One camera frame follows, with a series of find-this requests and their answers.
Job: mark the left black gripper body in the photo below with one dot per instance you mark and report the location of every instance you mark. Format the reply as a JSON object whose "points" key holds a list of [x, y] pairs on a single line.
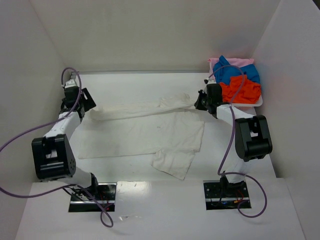
{"points": [[87, 97]]}

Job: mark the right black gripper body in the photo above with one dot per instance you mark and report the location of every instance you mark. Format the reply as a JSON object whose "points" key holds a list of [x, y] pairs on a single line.
{"points": [[200, 100]]}

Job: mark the white t shirt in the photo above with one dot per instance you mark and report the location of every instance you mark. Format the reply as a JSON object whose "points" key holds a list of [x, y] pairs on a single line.
{"points": [[170, 129]]}

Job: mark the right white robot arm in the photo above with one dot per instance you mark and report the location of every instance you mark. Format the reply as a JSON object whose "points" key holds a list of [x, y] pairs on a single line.
{"points": [[250, 138]]}

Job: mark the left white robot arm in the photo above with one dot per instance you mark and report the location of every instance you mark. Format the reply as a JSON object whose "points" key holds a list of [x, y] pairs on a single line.
{"points": [[53, 157]]}

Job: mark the blue t shirt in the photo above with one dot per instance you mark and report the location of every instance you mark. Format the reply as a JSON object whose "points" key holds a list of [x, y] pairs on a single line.
{"points": [[225, 68]]}

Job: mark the orange t shirt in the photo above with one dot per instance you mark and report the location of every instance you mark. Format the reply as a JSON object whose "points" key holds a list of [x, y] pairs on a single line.
{"points": [[249, 93]]}

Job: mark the pink plastic basket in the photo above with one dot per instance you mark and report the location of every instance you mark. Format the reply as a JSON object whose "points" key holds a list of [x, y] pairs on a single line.
{"points": [[211, 76]]}

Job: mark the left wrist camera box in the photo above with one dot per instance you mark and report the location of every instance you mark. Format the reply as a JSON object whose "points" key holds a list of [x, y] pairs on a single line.
{"points": [[70, 83]]}

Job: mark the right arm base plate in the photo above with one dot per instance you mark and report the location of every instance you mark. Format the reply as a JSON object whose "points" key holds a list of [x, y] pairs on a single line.
{"points": [[226, 196]]}

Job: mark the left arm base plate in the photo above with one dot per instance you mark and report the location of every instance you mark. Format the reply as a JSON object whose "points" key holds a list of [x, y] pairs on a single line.
{"points": [[81, 202]]}

